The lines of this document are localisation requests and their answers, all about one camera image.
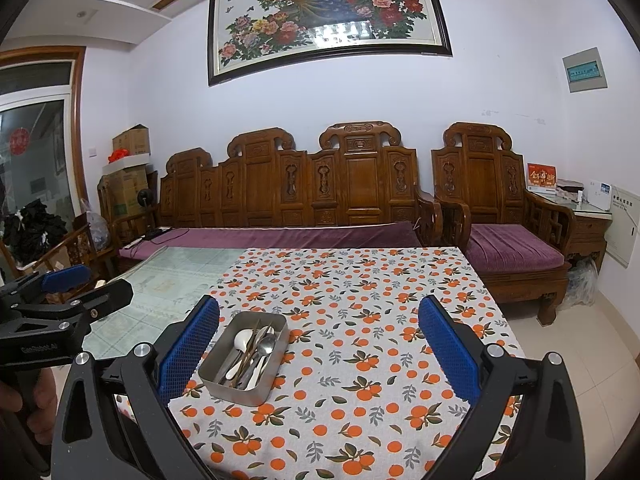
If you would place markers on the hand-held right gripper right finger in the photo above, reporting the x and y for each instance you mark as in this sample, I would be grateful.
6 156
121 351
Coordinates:
450 355

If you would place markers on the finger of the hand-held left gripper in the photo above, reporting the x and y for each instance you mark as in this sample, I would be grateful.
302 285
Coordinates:
67 279
110 296

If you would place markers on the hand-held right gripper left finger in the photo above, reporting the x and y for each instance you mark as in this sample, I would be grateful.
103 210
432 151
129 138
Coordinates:
190 345

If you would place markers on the white spoon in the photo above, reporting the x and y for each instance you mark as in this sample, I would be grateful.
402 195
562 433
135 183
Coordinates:
242 338

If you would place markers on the light wooden chopstick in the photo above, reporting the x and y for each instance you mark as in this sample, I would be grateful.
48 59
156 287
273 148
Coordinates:
239 372

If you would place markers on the brown wooden chopstick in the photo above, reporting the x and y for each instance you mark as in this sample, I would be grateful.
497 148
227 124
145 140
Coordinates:
251 347

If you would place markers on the rectangular metal tray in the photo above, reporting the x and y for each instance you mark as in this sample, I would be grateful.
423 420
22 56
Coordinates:
240 395

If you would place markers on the large metal spoon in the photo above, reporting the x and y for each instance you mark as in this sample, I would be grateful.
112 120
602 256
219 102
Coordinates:
267 344

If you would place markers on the person's left hand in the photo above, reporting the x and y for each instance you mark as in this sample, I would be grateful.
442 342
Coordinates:
44 389

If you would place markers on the wooden chair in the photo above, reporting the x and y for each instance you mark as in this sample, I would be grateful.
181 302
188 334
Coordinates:
75 245

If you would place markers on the plastic bag with dark contents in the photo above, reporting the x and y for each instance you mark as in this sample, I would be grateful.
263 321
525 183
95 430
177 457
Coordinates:
97 230

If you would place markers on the pile of black clothes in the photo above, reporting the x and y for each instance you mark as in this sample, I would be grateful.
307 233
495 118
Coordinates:
35 230

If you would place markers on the large cardboard box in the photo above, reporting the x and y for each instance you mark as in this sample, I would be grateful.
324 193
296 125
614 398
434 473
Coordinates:
122 195

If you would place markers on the orange fruit print tablecloth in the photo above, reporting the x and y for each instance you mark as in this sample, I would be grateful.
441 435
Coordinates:
350 335

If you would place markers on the black standing fan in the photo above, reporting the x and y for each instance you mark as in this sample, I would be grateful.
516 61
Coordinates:
145 197

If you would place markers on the purple armchair cushion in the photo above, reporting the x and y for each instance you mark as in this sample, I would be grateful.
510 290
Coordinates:
515 247

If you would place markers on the white foam box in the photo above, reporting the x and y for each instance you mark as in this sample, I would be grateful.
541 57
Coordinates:
127 164

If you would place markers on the red plastic item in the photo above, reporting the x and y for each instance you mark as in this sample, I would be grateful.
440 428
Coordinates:
118 156

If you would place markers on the purple sofa cushion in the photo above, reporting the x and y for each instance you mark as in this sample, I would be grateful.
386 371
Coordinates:
275 237

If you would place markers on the red round window decoration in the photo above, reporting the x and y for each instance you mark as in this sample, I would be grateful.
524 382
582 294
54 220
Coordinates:
19 141

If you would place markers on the clear plastic bags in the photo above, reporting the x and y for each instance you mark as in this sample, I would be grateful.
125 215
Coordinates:
581 282

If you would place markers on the small cardboard box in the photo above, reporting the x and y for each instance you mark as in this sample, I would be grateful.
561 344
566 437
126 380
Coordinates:
132 141

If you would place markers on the carved wooden sofa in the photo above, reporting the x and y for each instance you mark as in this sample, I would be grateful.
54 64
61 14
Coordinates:
260 185

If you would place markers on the carved wooden armchair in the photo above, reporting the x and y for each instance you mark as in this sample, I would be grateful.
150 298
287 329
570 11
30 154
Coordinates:
480 175

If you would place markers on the wooden side table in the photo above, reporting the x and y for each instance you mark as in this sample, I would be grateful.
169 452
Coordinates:
590 230

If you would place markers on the red desk calendar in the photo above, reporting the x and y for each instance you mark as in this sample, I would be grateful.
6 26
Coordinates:
541 178

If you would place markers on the white box device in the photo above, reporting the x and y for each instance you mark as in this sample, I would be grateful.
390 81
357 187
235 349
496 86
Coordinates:
596 195

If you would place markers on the framed floral peacock painting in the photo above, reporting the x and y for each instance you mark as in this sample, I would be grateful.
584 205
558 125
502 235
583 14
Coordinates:
325 10

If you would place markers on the wooden door frame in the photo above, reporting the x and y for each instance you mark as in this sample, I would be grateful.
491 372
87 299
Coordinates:
77 135

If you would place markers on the white wall cabinet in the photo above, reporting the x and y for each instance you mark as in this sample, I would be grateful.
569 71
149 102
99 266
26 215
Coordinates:
622 230

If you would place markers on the wall electrical panel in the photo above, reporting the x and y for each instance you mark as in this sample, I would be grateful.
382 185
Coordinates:
585 70

